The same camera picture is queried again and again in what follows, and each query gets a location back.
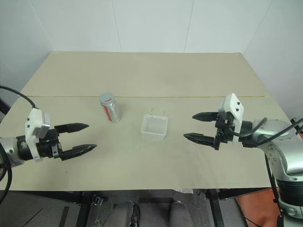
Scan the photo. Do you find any black and red object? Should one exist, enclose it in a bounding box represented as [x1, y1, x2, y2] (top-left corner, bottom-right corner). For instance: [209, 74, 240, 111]
[290, 117, 303, 137]

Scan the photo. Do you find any grey rounded shape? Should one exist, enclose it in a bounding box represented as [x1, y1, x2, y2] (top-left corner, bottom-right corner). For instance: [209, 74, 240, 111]
[169, 200, 193, 227]

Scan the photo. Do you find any light grey plastic jar lid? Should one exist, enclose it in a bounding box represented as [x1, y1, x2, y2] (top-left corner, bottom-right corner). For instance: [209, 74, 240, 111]
[99, 92, 115, 105]

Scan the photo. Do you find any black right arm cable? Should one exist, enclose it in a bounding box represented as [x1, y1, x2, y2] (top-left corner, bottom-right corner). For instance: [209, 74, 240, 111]
[233, 117, 303, 227]

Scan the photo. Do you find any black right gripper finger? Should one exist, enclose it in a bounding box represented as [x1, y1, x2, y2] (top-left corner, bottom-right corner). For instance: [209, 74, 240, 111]
[192, 112, 219, 123]
[183, 133, 217, 149]

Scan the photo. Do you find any orange red floor mat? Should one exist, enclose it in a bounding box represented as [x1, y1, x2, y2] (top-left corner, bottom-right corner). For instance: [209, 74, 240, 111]
[234, 188, 286, 227]

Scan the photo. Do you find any black table frame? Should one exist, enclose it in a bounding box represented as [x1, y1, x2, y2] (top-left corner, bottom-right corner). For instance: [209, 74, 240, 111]
[0, 188, 240, 227]

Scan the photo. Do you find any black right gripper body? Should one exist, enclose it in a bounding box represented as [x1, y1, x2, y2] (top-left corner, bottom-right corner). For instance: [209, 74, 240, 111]
[214, 111, 235, 151]

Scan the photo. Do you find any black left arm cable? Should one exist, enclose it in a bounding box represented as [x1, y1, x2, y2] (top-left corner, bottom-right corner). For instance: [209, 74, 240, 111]
[0, 85, 38, 191]

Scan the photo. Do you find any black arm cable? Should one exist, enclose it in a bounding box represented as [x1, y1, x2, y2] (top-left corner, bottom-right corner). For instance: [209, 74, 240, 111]
[0, 85, 38, 191]
[233, 117, 303, 227]

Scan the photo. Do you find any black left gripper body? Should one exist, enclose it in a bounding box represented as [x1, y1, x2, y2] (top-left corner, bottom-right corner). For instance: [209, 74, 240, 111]
[37, 126, 64, 162]

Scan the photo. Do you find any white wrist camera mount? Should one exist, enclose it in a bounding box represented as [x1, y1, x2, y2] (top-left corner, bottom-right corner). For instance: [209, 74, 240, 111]
[24, 108, 52, 164]
[217, 93, 245, 144]

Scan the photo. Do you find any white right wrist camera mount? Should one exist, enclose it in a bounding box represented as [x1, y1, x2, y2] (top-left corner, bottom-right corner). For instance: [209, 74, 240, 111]
[217, 93, 245, 144]

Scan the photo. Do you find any clear plastic container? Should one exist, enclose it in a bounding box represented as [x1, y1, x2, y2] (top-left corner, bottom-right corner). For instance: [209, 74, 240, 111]
[140, 108, 170, 141]

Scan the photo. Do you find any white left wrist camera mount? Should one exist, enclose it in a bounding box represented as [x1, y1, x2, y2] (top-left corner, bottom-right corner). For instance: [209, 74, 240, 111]
[24, 108, 52, 164]

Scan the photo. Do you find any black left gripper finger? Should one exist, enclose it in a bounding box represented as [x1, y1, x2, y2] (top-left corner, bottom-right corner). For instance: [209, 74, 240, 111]
[55, 122, 90, 134]
[62, 144, 98, 162]

